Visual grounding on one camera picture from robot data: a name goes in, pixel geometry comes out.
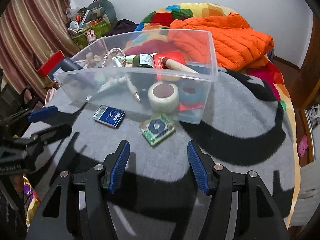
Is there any white pen gold tip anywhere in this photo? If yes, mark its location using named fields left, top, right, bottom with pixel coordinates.
left=112, top=56, right=140, bottom=103

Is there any green glass bottle white cap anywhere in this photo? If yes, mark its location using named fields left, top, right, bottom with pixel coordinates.
left=132, top=53, right=155, bottom=68

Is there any white bandage roll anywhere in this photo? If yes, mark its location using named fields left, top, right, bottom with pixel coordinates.
left=148, top=81, right=179, bottom=113

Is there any red envelope packet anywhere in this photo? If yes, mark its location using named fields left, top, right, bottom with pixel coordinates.
left=153, top=51, right=187, bottom=70

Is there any pale green long tube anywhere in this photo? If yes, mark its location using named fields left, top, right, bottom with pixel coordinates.
left=126, top=55, right=135, bottom=64

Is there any red flat box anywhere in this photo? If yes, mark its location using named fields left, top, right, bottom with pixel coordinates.
left=36, top=50, right=65, bottom=78

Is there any dark purple cylinder bottle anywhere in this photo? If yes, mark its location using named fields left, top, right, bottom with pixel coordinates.
left=60, top=57, right=83, bottom=72

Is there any blue barcode card box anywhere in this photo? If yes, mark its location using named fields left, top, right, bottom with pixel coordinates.
left=93, top=105, right=125, bottom=129

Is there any grey black fleece blanket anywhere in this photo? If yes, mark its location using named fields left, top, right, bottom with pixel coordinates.
left=25, top=68, right=296, bottom=239

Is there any white green ointment tube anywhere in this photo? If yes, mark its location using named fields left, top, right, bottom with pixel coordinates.
left=86, top=76, right=127, bottom=101

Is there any striped pink curtain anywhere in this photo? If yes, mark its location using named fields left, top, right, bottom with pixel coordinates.
left=1, top=0, right=79, bottom=99

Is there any pink slipper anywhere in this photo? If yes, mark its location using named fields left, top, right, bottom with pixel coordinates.
left=298, top=135, right=308, bottom=158

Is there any rabbit figurine doll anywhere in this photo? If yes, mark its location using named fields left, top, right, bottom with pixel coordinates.
left=86, top=29, right=97, bottom=44

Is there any green patterned square pad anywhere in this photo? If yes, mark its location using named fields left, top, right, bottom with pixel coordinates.
left=139, top=113, right=175, bottom=146

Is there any green storage basket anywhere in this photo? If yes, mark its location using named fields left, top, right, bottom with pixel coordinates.
left=71, top=21, right=111, bottom=49

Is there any dark purple clothing pile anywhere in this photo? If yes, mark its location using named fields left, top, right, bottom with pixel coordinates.
left=103, top=19, right=138, bottom=37

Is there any grey green neck pillow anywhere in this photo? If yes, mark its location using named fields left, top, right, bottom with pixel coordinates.
left=87, top=0, right=118, bottom=26

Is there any clear plastic storage bin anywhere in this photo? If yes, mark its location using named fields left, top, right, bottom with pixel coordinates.
left=54, top=29, right=217, bottom=124

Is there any brown wooden wardrobe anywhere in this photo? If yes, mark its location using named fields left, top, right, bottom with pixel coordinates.
left=271, top=15, right=320, bottom=168

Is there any colourful patchwork blanket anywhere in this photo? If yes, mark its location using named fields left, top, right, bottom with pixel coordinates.
left=123, top=2, right=301, bottom=228

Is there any orange puffer jacket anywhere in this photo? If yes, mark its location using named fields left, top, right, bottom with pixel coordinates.
left=170, top=12, right=274, bottom=71

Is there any pink white braided rope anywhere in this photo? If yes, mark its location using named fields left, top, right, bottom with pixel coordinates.
left=101, top=47, right=127, bottom=68

